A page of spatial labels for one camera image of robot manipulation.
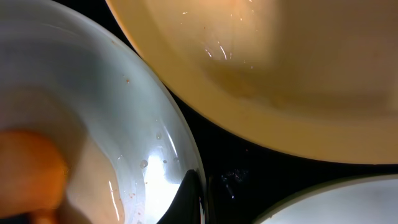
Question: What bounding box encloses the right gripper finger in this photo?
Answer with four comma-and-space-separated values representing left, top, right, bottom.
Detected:
157, 169, 203, 224

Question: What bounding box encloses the yellow plate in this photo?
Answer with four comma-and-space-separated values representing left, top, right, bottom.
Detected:
108, 0, 397, 164

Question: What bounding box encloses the pale green plate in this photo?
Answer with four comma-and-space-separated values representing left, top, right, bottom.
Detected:
254, 174, 397, 224
1, 0, 208, 223

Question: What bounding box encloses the orange and green sponge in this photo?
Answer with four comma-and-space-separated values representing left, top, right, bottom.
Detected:
1, 130, 68, 223

